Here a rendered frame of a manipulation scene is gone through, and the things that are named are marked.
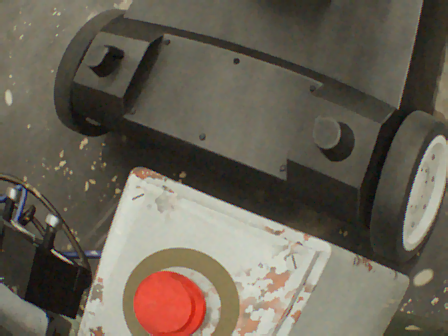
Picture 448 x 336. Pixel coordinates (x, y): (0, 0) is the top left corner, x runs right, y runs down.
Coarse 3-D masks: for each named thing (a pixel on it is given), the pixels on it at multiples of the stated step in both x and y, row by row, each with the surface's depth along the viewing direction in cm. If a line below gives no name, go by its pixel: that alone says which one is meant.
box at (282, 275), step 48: (144, 192) 60; (192, 192) 60; (144, 240) 60; (192, 240) 58; (240, 240) 57; (288, 240) 56; (96, 288) 60; (240, 288) 57; (288, 288) 55; (336, 288) 58; (384, 288) 65
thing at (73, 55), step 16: (96, 16) 163; (112, 16) 162; (80, 32) 161; (96, 32) 160; (80, 48) 159; (64, 64) 160; (64, 80) 160; (64, 96) 161; (64, 112) 163; (80, 128) 165; (96, 128) 168
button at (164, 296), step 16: (160, 272) 57; (144, 288) 57; (160, 288) 57; (176, 288) 56; (192, 288) 56; (144, 304) 57; (160, 304) 57; (176, 304) 56; (192, 304) 56; (144, 320) 57; (160, 320) 56; (176, 320) 56; (192, 320) 56
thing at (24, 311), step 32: (32, 192) 107; (0, 224) 88; (64, 224) 103; (0, 256) 86; (32, 256) 84; (64, 256) 91; (96, 256) 101; (0, 288) 89; (32, 288) 85; (64, 288) 89; (0, 320) 88; (32, 320) 86; (64, 320) 87
